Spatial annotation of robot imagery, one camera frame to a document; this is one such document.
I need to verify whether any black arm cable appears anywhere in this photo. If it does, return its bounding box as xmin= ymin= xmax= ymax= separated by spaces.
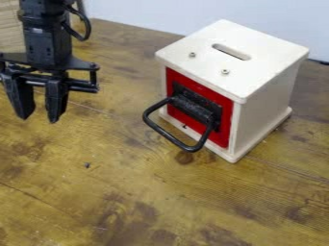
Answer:
xmin=61 ymin=4 xmax=92 ymax=42

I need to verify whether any black metal drawer handle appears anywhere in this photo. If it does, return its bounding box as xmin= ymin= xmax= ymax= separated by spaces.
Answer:
xmin=142 ymin=82 xmax=223 ymax=154

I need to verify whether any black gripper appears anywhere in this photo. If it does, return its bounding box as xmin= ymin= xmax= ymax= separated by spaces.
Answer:
xmin=0 ymin=25 xmax=99 ymax=123

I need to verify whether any white wooden drawer box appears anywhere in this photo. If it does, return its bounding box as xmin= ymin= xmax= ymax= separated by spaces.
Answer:
xmin=155 ymin=19 xmax=309 ymax=162

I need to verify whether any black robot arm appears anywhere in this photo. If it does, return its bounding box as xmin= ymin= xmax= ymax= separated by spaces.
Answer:
xmin=0 ymin=0 xmax=99 ymax=122

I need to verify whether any red drawer front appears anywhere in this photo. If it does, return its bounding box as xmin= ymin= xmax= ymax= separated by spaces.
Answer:
xmin=166 ymin=68 xmax=234 ymax=148

